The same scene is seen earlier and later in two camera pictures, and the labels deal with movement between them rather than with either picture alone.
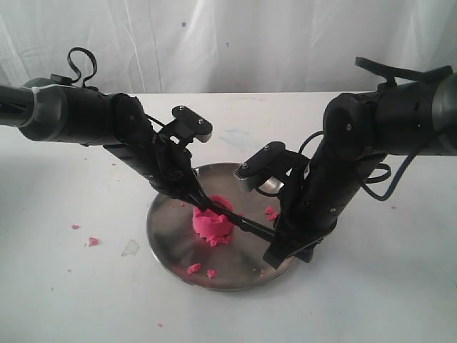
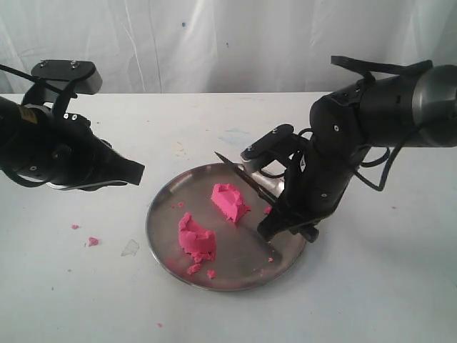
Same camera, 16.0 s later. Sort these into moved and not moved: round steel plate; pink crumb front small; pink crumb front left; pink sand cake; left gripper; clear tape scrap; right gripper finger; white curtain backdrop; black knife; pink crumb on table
Moved: right gripper finger; left gripper; black knife; pink sand cake
Not moved: pink crumb front small; pink crumb front left; round steel plate; pink crumb on table; clear tape scrap; white curtain backdrop
